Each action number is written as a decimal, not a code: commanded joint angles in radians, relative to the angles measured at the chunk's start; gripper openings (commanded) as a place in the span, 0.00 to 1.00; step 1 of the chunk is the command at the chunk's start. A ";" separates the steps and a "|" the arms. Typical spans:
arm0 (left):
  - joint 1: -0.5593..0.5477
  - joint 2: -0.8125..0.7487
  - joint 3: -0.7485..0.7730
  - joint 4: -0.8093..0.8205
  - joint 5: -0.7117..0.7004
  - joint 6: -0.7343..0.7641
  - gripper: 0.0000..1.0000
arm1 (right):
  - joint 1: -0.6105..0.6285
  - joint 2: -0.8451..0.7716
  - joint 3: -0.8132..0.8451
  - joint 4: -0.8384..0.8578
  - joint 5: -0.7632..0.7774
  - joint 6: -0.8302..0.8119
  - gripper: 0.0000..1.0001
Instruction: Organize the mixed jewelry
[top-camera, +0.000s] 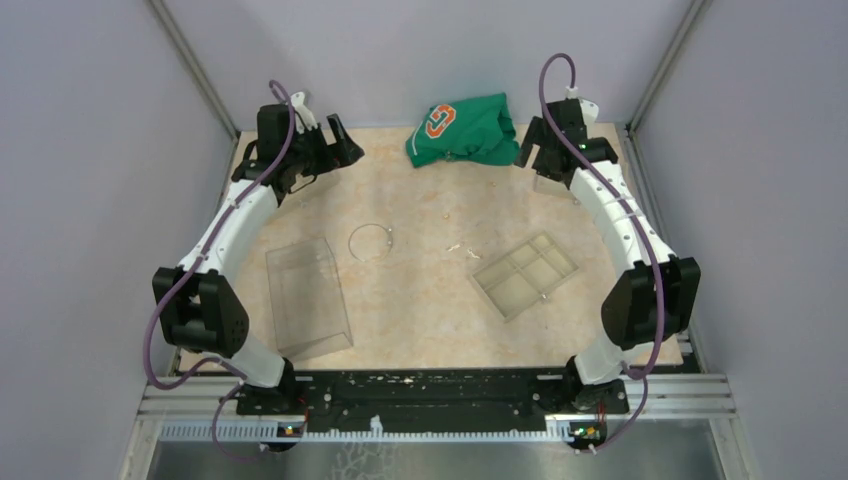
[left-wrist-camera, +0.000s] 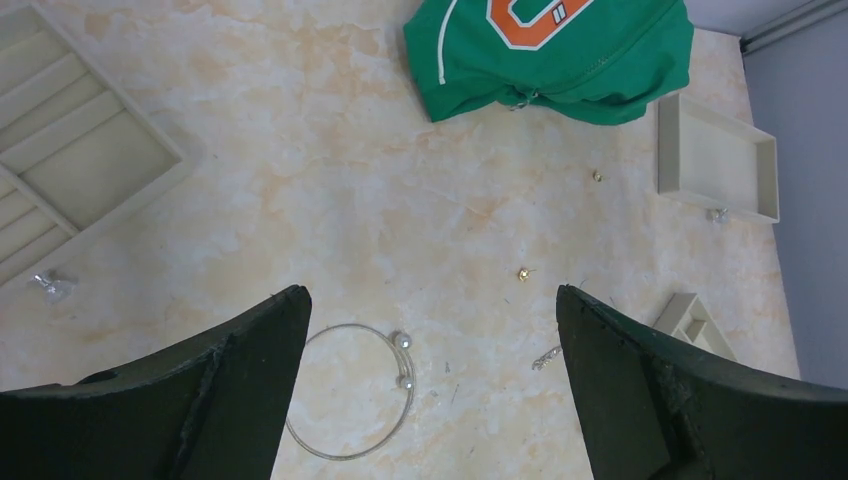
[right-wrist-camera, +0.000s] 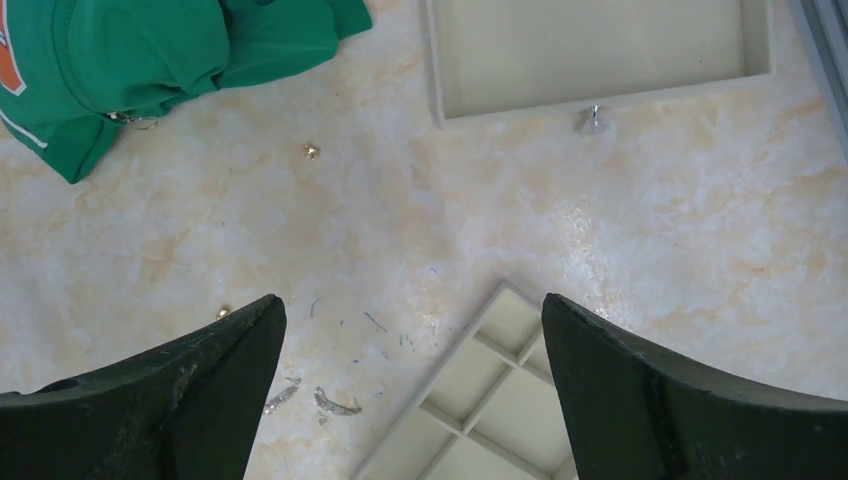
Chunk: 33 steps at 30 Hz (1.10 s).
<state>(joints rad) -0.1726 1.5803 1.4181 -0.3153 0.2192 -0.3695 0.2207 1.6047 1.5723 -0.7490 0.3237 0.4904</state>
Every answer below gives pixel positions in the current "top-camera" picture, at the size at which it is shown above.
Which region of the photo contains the beige four-compartment tray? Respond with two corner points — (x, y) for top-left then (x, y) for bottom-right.
(471, 231), (579, 323)

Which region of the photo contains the clear acrylic box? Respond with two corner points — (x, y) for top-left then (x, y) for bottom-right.
(266, 238), (354, 362)

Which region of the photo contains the aluminium front frame rail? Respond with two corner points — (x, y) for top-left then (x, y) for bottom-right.
(138, 368), (737, 443)

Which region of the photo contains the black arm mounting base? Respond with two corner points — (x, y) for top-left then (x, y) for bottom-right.
(236, 366), (630, 434)

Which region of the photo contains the silver wire choker necklace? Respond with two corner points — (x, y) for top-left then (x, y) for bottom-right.
(347, 223), (396, 263)

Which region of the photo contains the green cloth with orange logo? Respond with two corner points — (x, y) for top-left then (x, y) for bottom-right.
(405, 92), (520, 168)

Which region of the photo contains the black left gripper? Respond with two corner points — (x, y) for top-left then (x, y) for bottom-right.
(287, 113), (364, 177)

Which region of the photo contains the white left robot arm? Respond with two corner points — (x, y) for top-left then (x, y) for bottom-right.
(146, 104), (364, 414)

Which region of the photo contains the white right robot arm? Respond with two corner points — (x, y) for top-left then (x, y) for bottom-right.
(521, 98), (701, 412)

